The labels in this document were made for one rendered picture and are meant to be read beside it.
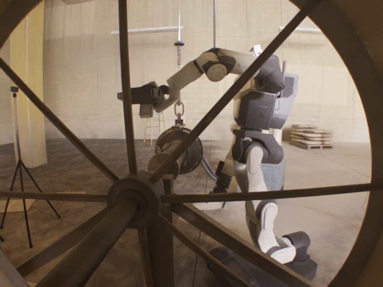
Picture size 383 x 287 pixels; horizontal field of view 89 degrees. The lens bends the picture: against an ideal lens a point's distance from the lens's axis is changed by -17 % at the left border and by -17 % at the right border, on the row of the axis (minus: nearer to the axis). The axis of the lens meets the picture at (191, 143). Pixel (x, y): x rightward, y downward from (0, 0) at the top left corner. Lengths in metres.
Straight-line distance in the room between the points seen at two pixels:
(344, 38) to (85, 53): 10.40
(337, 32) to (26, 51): 5.46
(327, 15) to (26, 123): 5.38
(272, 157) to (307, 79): 8.58
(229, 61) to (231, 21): 8.77
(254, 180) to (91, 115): 9.48
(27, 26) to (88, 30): 5.48
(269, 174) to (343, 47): 2.31
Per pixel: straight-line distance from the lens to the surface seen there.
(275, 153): 1.29
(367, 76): 0.77
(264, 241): 1.48
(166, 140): 1.39
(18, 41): 5.89
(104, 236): 0.47
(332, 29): 0.74
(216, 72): 0.88
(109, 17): 10.74
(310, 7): 0.70
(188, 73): 0.90
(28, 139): 5.56
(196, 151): 1.38
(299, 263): 1.74
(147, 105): 0.78
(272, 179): 2.90
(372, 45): 0.75
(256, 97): 1.14
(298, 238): 1.69
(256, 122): 1.16
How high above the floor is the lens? 1.17
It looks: 8 degrees down
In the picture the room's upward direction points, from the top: straight up
